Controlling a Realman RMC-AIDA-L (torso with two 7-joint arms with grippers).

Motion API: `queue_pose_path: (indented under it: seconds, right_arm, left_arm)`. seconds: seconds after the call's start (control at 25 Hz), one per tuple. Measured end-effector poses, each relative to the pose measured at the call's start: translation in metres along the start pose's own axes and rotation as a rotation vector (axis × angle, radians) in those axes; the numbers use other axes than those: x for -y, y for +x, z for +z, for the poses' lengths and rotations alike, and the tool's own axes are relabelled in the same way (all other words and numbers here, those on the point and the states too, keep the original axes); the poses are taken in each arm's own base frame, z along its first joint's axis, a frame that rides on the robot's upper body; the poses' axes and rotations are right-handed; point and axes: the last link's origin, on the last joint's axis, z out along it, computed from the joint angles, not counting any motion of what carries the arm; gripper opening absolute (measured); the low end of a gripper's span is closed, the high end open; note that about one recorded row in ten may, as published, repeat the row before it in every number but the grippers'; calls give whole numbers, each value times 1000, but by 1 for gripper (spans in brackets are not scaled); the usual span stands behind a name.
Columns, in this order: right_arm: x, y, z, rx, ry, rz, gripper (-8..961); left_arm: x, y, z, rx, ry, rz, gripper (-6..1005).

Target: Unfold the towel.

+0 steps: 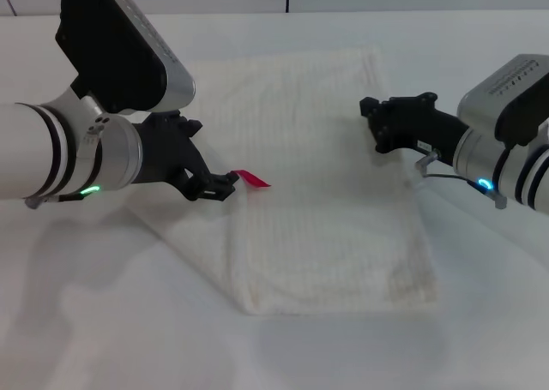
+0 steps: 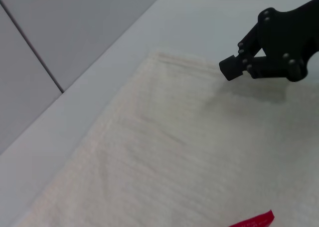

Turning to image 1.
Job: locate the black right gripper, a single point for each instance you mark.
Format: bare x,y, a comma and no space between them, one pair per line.
416,122

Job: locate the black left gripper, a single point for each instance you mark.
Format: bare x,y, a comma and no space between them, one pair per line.
165,150

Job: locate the red towel tag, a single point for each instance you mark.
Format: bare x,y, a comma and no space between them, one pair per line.
255,178

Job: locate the white ribbed towel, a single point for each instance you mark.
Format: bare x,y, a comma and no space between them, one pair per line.
309,193

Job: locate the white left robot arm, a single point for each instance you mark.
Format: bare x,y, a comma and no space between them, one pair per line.
25,150

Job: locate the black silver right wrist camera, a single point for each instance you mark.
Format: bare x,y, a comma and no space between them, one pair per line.
493,94

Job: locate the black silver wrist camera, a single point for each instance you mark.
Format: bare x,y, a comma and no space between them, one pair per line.
493,94
111,43

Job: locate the silver left camera mount bracket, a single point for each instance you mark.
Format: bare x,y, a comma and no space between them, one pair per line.
88,109

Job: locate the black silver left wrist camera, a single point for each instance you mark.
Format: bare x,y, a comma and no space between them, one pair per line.
111,43

